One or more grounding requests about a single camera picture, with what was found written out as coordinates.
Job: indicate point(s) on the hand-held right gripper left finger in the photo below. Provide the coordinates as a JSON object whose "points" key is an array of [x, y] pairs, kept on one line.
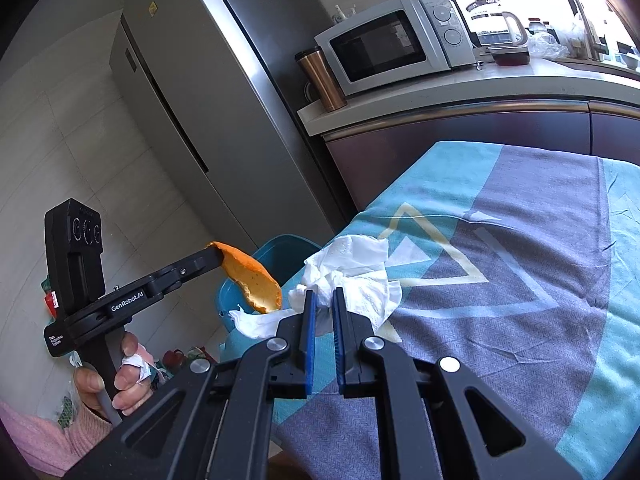
{"points": [[310, 340]]}

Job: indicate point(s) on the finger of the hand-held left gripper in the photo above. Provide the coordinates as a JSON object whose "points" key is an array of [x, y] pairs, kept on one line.
{"points": [[185, 266], [175, 284]]}

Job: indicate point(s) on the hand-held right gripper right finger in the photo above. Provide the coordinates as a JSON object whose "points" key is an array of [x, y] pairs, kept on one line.
{"points": [[341, 340]]}

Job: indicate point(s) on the orange peel piece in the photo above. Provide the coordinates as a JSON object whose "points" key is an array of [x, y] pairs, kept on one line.
{"points": [[250, 280]]}

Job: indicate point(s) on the white tissue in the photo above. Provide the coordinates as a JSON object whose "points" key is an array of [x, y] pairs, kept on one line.
{"points": [[360, 260]]}

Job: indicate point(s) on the blue plastic bin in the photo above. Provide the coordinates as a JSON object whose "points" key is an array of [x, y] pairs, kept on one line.
{"points": [[285, 252]]}

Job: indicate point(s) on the person's left forearm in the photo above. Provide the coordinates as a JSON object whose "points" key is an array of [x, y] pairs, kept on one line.
{"points": [[45, 440]]}

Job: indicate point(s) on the person's left hand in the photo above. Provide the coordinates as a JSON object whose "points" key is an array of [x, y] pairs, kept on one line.
{"points": [[130, 390]]}

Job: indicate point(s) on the grey refrigerator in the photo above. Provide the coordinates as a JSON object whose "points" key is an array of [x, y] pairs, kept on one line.
{"points": [[210, 85]]}

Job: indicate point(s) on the blue grey printed tablecloth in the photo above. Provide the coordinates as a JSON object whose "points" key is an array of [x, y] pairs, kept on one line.
{"points": [[525, 285]]}

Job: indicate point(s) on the copper travel mug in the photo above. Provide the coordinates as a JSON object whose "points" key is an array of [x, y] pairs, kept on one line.
{"points": [[325, 85]]}

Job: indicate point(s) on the kitchen counter with cabinets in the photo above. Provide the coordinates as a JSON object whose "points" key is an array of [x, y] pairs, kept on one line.
{"points": [[450, 130]]}

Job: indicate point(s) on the white microwave oven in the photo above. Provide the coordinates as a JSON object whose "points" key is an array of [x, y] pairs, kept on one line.
{"points": [[380, 47]]}

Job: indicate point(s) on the white ornament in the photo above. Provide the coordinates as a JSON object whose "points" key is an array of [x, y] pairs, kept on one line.
{"points": [[345, 12]]}

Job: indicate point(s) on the dark food container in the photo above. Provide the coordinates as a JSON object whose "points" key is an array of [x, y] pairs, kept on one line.
{"points": [[510, 56]]}

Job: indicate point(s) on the glass electric kettle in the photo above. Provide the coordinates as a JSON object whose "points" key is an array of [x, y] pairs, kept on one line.
{"points": [[492, 25]]}

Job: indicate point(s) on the clear plastic bag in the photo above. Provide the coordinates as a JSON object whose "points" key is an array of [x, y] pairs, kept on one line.
{"points": [[545, 40]]}

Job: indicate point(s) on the steel kitchen faucet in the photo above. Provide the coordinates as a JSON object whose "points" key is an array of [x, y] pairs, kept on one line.
{"points": [[598, 42]]}

